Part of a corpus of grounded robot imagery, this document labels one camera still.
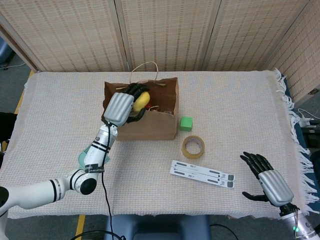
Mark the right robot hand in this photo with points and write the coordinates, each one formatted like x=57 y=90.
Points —
x=275 y=187

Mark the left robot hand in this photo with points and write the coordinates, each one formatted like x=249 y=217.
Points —
x=118 y=107

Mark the yellow pear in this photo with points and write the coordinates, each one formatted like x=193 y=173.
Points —
x=141 y=101

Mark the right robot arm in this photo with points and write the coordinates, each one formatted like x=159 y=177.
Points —
x=300 y=225

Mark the blue robot base seat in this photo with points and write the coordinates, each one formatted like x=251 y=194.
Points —
x=162 y=227

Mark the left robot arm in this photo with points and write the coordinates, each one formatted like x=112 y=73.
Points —
x=30 y=192

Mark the brown paper bag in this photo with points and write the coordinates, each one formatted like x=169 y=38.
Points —
x=150 y=130

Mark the green cube block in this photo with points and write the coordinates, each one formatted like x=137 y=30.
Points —
x=186 y=123

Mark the black equipment box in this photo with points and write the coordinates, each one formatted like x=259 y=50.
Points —
x=312 y=140

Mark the teal plastic comb brush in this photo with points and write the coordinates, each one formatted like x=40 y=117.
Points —
x=81 y=160

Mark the white power strip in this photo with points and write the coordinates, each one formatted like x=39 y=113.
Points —
x=306 y=122

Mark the white folded laptop stand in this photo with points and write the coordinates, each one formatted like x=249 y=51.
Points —
x=200 y=172

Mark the clear packing tape roll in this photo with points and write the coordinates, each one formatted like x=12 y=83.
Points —
x=185 y=152

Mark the woven folding screen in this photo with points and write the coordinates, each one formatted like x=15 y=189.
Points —
x=175 y=30

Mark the beige woven tablecloth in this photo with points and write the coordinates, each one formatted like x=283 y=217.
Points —
x=225 y=100

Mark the black chair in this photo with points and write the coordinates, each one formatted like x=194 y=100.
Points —
x=6 y=125

